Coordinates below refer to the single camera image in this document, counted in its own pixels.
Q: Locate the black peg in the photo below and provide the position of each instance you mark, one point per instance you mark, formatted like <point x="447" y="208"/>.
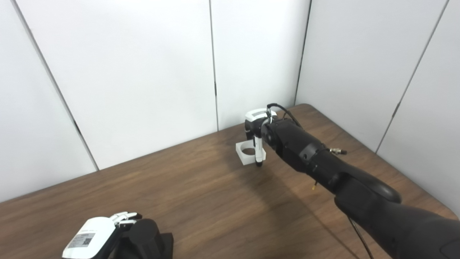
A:
<point x="147" y="237"/>

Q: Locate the white square piece with hole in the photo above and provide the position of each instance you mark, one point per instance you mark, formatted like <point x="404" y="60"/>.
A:
<point x="248" y="160"/>

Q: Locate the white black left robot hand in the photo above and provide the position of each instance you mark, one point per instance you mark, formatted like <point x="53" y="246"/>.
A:
<point x="93" y="237"/>

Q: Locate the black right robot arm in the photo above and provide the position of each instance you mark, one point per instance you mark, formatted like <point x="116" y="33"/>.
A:
<point x="359" y="194"/>

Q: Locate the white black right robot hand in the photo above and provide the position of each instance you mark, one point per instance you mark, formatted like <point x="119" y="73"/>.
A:
<point x="253" y="124"/>

